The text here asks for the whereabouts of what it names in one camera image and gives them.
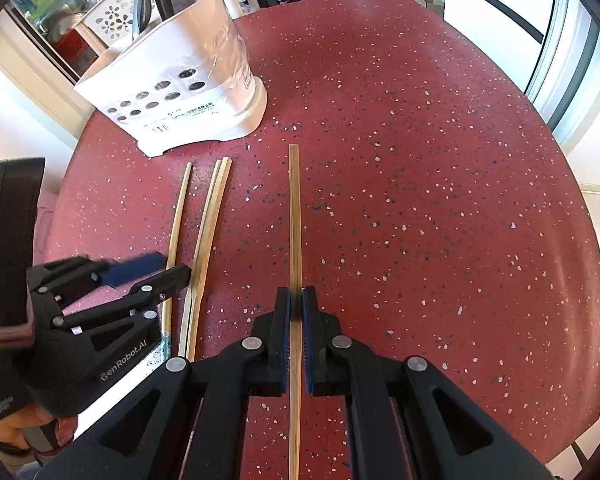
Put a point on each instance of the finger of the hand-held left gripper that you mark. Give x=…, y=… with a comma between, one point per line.
x=132, y=264
x=170, y=280

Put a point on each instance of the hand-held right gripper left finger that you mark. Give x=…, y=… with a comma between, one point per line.
x=282, y=360

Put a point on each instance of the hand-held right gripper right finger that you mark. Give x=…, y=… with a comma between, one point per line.
x=307, y=360

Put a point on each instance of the blue ended wooden chopstick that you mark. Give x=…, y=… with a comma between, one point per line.
x=177, y=220

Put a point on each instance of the white plastic utensil holder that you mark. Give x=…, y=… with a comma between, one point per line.
x=170, y=75

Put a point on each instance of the person's left forearm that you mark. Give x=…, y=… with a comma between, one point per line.
x=10, y=430

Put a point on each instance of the red box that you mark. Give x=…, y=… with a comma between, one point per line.
x=72, y=42

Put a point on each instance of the white flower cutout storage rack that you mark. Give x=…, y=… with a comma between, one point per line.
x=112, y=12

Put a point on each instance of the metal basin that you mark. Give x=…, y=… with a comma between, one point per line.
x=62, y=12

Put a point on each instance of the cardboard box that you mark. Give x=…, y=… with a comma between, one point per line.
x=429, y=2

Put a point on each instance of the white refrigerator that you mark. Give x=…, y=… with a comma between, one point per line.
x=495, y=15

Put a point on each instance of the white sliding door frame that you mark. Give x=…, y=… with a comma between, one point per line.
x=565, y=60

